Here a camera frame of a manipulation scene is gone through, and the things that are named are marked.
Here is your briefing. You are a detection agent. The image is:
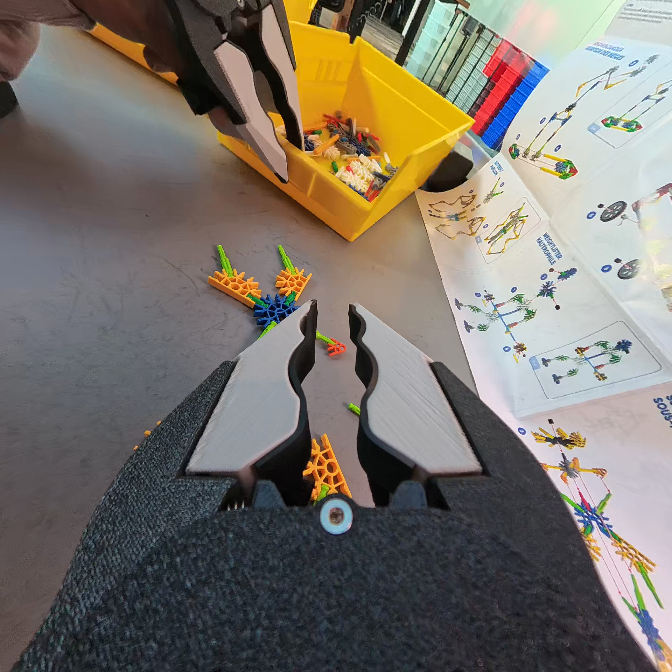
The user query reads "grey wire shelf rack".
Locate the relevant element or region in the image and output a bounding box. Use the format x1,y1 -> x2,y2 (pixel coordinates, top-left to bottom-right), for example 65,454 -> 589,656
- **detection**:
407,0 -> 502,113

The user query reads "person's left forearm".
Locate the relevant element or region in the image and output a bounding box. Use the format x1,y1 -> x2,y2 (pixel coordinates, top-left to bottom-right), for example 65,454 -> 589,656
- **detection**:
0,0 -> 98,82

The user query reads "person's left hand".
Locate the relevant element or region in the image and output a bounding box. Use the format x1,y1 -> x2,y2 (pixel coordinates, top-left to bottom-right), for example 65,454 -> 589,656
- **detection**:
71,0 -> 188,75

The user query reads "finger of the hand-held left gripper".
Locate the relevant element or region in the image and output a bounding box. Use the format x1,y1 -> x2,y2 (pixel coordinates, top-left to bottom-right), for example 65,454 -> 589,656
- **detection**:
214,41 -> 291,183
260,1 -> 306,151

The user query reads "black metal frame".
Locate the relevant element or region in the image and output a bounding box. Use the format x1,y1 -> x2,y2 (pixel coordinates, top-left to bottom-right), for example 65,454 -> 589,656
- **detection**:
394,0 -> 438,66

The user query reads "stack of red blue bins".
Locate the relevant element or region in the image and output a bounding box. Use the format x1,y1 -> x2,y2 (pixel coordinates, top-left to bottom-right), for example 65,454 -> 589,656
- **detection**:
469,38 -> 549,150

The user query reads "large blue connector fan assembly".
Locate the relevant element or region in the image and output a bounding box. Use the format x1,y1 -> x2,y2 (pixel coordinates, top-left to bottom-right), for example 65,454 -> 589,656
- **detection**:
208,245 -> 347,358

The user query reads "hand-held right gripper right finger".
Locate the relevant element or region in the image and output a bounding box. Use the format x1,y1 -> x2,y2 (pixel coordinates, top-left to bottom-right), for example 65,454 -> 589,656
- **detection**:
348,303 -> 483,507

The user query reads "toy instruction sheet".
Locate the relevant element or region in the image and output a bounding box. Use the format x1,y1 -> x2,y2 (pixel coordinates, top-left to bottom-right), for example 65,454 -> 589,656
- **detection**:
415,0 -> 672,672

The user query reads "pile of toy pieces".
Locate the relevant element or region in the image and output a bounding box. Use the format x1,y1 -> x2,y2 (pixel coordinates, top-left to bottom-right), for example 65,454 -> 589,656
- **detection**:
275,111 -> 400,203

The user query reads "grey desk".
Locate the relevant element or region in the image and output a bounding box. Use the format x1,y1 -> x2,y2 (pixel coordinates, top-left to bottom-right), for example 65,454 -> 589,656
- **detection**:
0,23 -> 478,657

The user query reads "yellow fan connector green rod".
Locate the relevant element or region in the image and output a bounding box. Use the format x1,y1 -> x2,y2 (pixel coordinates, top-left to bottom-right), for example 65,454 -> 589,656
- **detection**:
303,434 -> 351,504

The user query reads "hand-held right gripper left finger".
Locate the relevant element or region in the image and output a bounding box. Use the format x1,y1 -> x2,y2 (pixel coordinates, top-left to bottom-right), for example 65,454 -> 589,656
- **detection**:
186,300 -> 319,507

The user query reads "yellow storage bin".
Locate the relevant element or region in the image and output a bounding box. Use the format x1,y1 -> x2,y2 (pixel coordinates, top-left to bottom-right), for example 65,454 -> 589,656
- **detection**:
216,20 -> 476,242
86,0 -> 317,87

